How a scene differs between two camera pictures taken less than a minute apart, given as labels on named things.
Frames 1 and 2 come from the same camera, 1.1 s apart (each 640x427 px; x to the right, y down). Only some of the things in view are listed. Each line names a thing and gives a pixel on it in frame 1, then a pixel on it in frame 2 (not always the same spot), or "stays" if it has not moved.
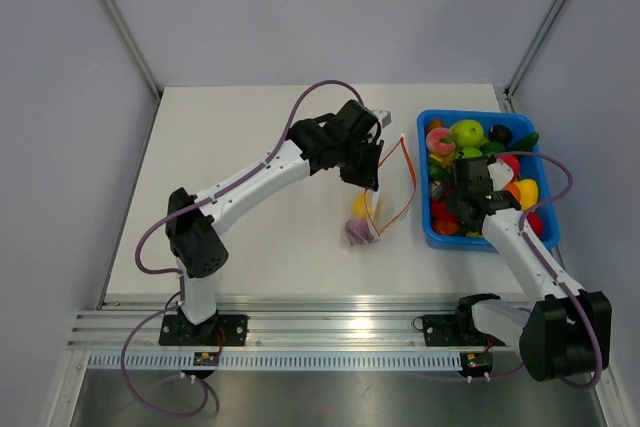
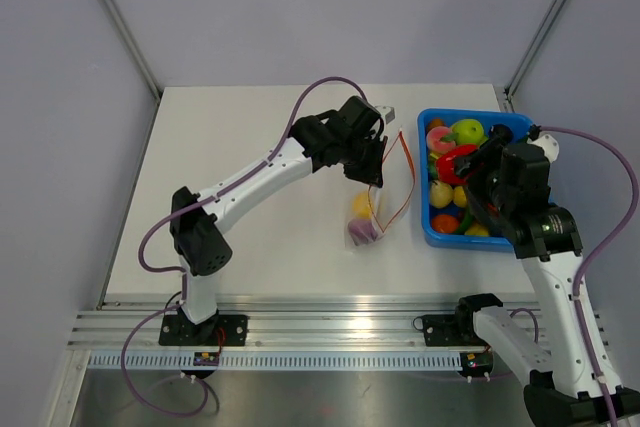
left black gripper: x=368 y=177 stays
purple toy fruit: x=359 y=231 stays
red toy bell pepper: x=440 y=212 to x=445 y=168
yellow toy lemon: x=361 y=206 stays
